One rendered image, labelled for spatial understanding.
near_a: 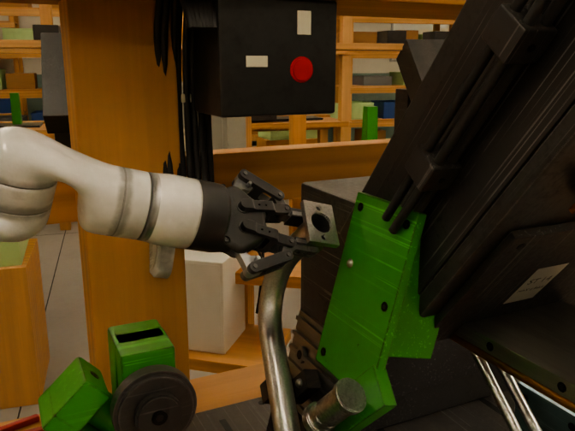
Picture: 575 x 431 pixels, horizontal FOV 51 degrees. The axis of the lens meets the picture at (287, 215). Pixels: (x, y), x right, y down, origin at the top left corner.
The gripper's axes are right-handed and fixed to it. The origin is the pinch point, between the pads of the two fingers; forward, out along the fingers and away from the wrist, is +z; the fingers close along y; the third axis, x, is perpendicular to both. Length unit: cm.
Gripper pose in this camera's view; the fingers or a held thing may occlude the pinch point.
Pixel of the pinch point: (303, 233)
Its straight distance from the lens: 70.5
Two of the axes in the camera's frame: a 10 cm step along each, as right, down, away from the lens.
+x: -4.8, 5.0, 7.2
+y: -1.2, -8.5, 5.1
